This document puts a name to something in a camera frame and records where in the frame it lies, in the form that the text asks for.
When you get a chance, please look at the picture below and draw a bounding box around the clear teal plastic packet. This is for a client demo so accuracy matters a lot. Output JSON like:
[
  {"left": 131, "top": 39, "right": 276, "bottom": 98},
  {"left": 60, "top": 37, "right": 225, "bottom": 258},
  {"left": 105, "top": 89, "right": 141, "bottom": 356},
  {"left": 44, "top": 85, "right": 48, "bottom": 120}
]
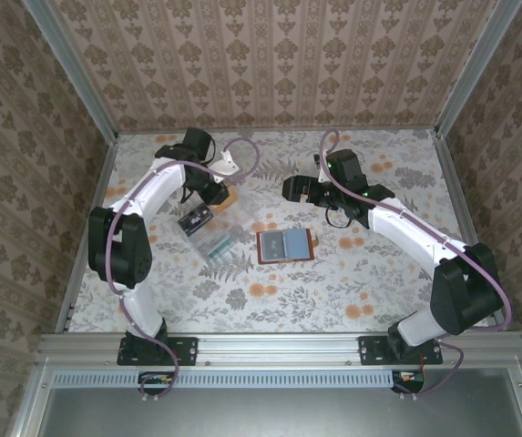
[{"left": 177, "top": 193, "right": 255, "bottom": 270}]

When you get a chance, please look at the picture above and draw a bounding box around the brown leather card holder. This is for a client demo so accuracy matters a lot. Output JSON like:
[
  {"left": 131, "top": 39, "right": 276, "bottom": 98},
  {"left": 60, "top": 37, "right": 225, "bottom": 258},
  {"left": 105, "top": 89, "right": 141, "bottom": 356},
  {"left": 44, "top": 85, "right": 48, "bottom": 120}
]
[{"left": 255, "top": 227, "right": 319, "bottom": 265}]

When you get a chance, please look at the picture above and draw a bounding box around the black VIP card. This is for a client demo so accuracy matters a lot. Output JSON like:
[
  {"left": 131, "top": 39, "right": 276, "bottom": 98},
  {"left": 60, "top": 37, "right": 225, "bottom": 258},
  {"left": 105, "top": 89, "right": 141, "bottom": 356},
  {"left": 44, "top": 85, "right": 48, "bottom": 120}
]
[{"left": 178, "top": 207, "right": 214, "bottom": 231}]

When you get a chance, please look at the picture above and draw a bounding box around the silver grey card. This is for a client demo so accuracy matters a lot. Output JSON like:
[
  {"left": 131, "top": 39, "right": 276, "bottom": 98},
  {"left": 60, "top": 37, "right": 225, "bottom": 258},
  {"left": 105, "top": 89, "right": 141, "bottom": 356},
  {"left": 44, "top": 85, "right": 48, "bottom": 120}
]
[{"left": 262, "top": 232, "right": 284, "bottom": 261}]

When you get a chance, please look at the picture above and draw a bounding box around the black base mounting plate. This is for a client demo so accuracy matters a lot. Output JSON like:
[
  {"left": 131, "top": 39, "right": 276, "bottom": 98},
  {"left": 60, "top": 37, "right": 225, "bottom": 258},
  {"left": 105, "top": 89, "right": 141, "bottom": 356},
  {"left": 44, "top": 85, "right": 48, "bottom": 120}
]
[
  {"left": 117, "top": 335, "right": 198, "bottom": 367},
  {"left": 358, "top": 335, "right": 444, "bottom": 367}
]

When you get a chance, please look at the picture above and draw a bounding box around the black controller board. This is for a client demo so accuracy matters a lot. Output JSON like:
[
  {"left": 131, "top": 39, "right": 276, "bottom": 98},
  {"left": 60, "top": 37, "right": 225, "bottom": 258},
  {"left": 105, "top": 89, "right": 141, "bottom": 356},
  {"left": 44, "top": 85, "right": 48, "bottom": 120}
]
[
  {"left": 137, "top": 371, "right": 175, "bottom": 395},
  {"left": 390, "top": 369, "right": 425, "bottom": 393}
]

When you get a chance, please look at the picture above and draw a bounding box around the grey metal panel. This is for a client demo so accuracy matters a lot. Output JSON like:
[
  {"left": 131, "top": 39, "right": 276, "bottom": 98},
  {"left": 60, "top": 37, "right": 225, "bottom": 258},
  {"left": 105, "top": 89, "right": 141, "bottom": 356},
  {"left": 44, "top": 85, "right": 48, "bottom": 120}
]
[{"left": 41, "top": 386, "right": 522, "bottom": 437}]

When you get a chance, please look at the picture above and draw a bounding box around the black cable loop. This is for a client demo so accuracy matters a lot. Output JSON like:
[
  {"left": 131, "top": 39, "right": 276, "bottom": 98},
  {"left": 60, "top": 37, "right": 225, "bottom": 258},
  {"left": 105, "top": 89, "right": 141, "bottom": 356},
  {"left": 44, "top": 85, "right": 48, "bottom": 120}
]
[
  {"left": 179, "top": 181, "right": 198, "bottom": 206},
  {"left": 323, "top": 207, "right": 353, "bottom": 228}
]

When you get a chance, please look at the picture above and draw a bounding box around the aluminium side rail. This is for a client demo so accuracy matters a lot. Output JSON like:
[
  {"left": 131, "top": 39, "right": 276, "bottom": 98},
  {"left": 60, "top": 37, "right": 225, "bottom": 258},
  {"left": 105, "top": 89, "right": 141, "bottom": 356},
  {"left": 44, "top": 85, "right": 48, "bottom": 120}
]
[
  {"left": 435, "top": 131, "right": 507, "bottom": 333},
  {"left": 54, "top": 134, "right": 120, "bottom": 334}
]

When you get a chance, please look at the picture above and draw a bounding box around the long aluminium mounting rail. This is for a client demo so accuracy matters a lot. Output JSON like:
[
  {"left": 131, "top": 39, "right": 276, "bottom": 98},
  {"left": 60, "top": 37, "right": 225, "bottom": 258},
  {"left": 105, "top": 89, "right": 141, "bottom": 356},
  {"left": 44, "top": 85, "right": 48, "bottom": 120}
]
[{"left": 36, "top": 331, "right": 522, "bottom": 365}]

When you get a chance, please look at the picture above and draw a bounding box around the aluminium frame post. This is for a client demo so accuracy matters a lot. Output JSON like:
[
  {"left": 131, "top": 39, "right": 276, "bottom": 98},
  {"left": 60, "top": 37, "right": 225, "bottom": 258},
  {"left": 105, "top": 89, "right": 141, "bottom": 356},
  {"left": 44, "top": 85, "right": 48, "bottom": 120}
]
[
  {"left": 22, "top": 0, "right": 120, "bottom": 142},
  {"left": 435, "top": 0, "right": 522, "bottom": 137}
]

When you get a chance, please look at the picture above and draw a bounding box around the white slotted cable duct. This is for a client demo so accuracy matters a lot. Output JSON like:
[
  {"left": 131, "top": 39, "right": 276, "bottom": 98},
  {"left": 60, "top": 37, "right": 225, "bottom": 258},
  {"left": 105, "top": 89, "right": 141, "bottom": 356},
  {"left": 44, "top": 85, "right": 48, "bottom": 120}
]
[{"left": 53, "top": 371, "right": 392, "bottom": 389}]

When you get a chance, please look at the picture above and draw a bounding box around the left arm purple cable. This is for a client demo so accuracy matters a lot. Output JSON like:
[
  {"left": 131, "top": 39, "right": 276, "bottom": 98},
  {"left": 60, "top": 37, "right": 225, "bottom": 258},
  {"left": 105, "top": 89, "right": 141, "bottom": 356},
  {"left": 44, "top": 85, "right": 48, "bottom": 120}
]
[{"left": 107, "top": 137, "right": 261, "bottom": 404}]

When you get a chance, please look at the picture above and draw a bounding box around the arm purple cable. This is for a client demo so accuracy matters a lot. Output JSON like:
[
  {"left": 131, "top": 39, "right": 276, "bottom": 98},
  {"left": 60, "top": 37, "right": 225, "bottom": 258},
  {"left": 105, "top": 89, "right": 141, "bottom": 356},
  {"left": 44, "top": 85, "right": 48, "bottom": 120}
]
[
  {"left": 107, "top": 137, "right": 261, "bottom": 404},
  {"left": 318, "top": 128, "right": 515, "bottom": 401}
]

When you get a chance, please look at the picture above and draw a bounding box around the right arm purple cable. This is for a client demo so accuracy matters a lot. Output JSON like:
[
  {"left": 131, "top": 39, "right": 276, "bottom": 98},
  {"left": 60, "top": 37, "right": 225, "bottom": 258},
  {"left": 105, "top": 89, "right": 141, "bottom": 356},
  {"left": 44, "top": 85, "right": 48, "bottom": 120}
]
[{"left": 318, "top": 128, "right": 515, "bottom": 401}]

